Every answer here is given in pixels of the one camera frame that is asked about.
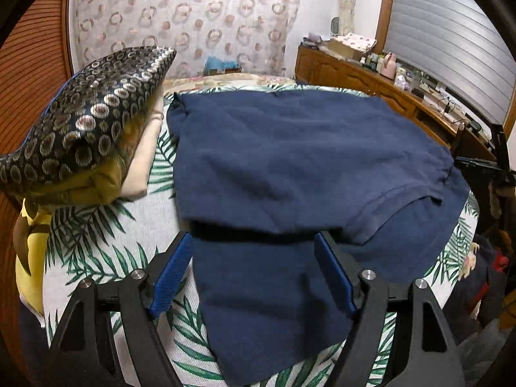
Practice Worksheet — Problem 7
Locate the beige window curtain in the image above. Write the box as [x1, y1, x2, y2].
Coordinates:
[336, 0, 359, 37]

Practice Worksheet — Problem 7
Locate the beige pillow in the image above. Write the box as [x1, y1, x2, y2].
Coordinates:
[93, 97, 166, 200]

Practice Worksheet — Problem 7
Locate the pink jug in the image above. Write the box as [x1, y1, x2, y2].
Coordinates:
[382, 52, 398, 78]

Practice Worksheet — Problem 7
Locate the grey window blind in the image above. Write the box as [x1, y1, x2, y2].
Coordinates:
[383, 0, 512, 125]

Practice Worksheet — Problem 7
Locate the blue cloth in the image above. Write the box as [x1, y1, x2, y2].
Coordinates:
[205, 55, 238, 71]

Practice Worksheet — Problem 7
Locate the white spotted cloth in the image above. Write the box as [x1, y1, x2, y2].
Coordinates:
[334, 32, 377, 52]

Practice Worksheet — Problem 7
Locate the dark ring-patterned pillow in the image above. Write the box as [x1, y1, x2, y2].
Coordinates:
[0, 46, 177, 202]

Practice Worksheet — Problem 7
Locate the circle-patterned sheer curtain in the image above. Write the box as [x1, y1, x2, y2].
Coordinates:
[70, 0, 301, 79]

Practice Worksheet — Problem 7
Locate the mustard cushion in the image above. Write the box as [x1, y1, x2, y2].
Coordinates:
[24, 121, 142, 210]

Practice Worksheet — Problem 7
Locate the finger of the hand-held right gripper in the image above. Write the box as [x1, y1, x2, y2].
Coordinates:
[455, 156, 498, 170]

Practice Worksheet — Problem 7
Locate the palm leaf print blanket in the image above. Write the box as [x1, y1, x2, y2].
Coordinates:
[42, 83, 480, 387]

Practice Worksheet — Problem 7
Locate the navy blue t-shirt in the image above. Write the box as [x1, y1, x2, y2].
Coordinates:
[166, 89, 470, 385]

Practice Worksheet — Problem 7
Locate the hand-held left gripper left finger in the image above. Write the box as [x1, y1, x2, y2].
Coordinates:
[47, 232, 193, 387]

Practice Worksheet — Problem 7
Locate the louvered wooden wardrobe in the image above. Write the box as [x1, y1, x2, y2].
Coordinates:
[0, 0, 77, 226]

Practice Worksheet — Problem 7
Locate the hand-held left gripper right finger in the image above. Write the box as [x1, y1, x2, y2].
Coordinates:
[313, 231, 460, 387]

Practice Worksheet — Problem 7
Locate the wooden sideboard cabinet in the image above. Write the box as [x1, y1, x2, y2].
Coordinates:
[294, 44, 496, 162]

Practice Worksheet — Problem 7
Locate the small cardboard box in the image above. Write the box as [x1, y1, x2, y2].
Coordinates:
[203, 66, 243, 76]

